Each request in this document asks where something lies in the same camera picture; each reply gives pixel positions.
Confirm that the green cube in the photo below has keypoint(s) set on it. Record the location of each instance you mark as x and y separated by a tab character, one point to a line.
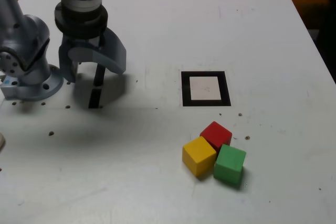
228	161

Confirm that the red cube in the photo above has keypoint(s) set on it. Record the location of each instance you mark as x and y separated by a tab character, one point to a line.
215	132

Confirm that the yellow cube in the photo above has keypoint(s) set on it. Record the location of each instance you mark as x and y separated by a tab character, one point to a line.
197	150

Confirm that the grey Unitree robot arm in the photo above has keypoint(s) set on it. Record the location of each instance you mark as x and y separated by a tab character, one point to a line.
31	30

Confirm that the black tape square outline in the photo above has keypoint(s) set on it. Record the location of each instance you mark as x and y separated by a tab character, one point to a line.
185	90

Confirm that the black tape strip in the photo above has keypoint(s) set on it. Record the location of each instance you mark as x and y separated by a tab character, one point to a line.
94	98

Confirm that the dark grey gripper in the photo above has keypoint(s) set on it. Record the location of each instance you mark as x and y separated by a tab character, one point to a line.
86	43

